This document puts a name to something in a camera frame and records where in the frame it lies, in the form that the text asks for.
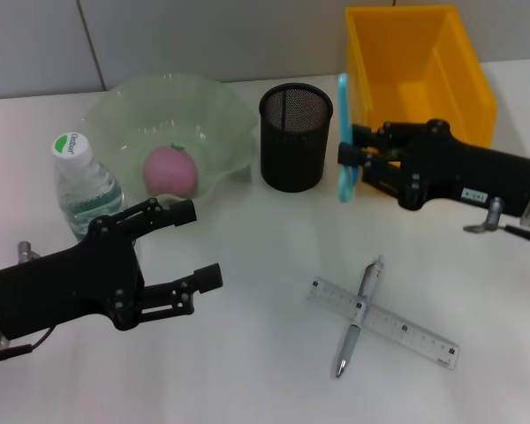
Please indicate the blue scissors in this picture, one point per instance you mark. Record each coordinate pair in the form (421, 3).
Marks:
(344, 110)

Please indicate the black mesh pen holder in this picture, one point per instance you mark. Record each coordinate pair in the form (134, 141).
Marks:
(293, 146)

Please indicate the clear plastic ruler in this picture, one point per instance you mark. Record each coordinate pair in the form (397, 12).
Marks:
(406, 329)

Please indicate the silver ballpoint pen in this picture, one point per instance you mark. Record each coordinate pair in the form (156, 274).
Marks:
(349, 342)

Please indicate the pink toy peach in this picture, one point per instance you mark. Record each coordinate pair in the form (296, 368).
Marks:
(170, 172)

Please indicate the yellow plastic bin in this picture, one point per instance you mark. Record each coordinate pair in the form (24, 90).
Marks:
(424, 66)

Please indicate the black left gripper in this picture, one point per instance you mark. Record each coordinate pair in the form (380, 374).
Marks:
(62, 287)

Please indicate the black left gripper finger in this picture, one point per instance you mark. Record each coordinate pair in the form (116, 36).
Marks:
(207, 278)
(183, 213)

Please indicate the green wavy glass fruit bowl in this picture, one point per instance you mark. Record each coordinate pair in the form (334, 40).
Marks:
(212, 132)

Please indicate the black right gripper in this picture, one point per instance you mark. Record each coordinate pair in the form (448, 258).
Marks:
(468, 172)

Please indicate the clear green-label water bottle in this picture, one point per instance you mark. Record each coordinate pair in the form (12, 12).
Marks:
(75, 176)

